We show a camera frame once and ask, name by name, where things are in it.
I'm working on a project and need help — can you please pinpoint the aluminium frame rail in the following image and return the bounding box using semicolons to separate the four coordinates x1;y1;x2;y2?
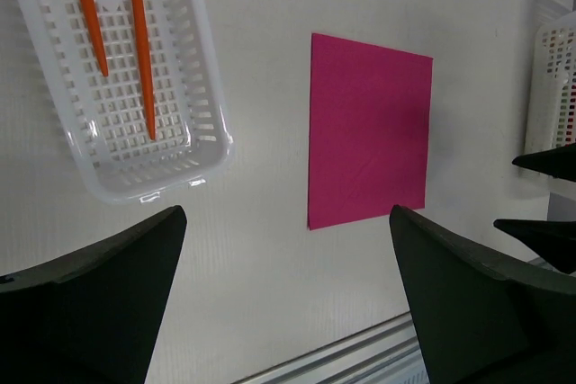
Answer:
242;313;429;383

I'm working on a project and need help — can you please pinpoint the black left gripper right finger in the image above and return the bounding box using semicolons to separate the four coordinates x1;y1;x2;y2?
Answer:
390;205;575;383

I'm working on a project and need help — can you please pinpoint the orange plastic fork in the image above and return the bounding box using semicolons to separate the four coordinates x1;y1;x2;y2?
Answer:
131;0;156;140

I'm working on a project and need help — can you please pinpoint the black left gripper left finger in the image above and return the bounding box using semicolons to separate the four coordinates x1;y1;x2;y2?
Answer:
1;206;187;383

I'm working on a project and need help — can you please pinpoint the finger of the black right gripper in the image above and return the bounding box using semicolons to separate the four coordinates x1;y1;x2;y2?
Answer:
512;144;576;178
493;219;575;274

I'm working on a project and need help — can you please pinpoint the small white plastic basket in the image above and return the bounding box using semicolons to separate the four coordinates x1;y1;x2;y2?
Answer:
17;0;233;203

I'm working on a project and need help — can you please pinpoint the orange plastic spoon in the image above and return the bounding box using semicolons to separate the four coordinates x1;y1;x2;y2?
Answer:
79;0;109;76

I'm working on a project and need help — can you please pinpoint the large white plastic basket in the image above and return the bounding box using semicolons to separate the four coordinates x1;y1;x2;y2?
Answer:
525;12;575;154

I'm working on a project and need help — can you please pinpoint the pink paper napkin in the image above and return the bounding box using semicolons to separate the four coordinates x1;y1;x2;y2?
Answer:
307;33;433;230

